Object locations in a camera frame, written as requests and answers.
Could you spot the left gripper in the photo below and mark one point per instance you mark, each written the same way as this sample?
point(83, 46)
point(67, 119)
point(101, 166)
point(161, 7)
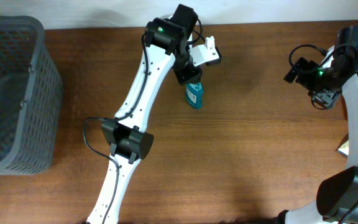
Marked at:
point(188, 74)

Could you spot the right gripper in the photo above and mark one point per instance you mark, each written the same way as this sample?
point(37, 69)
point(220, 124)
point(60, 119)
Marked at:
point(323, 97)

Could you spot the yellow snack bag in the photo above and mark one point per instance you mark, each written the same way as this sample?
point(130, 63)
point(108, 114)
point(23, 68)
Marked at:
point(343, 147)

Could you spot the blue mouthwash bottle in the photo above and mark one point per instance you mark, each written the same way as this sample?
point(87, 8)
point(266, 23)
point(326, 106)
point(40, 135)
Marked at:
point(194, 93)

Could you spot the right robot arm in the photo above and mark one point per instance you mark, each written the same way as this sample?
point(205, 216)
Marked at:
point(337, 197)

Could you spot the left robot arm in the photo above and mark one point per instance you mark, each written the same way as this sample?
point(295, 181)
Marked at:
point(170, 43)

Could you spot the grey plastic mesh basket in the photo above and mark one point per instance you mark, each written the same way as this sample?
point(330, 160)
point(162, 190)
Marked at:
point(31, 94)

